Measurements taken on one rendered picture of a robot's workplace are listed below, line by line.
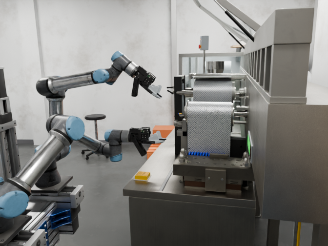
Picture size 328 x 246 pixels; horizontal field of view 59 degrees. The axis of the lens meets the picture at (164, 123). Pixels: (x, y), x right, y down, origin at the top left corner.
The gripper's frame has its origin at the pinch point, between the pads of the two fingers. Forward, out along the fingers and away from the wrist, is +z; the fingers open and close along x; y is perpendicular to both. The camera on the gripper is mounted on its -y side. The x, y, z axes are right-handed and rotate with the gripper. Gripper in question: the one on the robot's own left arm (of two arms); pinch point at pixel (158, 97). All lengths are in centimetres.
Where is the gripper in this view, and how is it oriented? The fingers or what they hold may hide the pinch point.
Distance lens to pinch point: 166.7
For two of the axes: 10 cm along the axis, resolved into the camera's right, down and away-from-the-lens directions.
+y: 6.1, -7.3, -3.1
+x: 2.3, -2.1, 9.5
